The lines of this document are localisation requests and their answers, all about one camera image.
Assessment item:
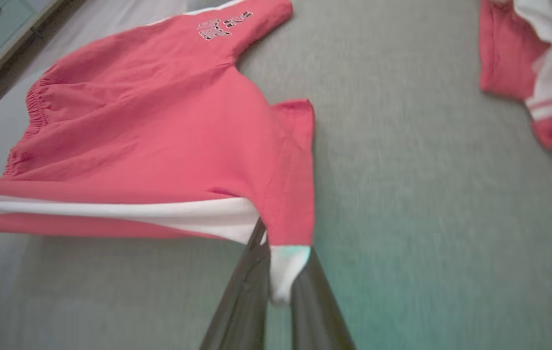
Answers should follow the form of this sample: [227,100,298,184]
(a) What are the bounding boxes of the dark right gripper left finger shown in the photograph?
[200,218,272,350]

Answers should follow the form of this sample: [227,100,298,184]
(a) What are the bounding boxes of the red basketball jersey white sleeves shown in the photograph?
[479,0,552,152]

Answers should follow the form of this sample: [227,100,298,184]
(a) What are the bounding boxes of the large grey sofa ottoman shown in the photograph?
[0,0,552,350]

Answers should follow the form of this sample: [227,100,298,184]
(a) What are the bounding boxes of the red shorts white trim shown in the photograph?
[0,0,316,307]

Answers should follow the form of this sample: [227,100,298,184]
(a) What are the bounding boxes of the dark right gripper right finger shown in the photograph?
[290,247,358,350]

